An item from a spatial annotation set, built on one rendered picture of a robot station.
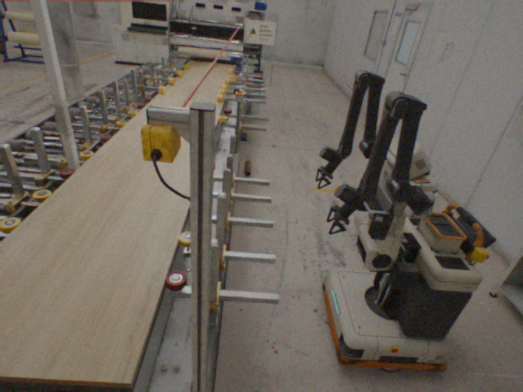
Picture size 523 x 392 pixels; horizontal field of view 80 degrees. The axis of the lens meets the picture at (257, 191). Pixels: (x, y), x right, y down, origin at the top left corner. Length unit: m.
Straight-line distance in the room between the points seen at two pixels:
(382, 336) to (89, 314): 1.56
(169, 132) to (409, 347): 1.91
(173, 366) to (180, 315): 0.23
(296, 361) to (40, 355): 1.45
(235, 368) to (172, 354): 0.75
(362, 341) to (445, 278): 0.59
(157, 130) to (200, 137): 0.07
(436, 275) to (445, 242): 0.19
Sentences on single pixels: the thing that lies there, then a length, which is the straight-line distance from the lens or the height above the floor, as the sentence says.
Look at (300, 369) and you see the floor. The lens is 2.19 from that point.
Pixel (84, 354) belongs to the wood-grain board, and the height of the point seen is 0.90.
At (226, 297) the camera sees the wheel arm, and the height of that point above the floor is 0.83.
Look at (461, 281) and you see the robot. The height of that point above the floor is 0.78.
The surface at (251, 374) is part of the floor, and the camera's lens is 2.13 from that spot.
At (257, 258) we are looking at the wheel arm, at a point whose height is 0.82.
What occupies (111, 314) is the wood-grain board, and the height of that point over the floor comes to 0.90.
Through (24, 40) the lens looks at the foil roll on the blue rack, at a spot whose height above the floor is 0.54.
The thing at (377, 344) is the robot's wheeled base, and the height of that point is 0.26.
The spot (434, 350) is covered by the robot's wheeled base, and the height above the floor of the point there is 0.25.
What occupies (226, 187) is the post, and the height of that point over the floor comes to 1.07.
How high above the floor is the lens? 1.86
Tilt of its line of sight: 31 degrees down
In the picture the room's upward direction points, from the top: 7 degrees clockwise
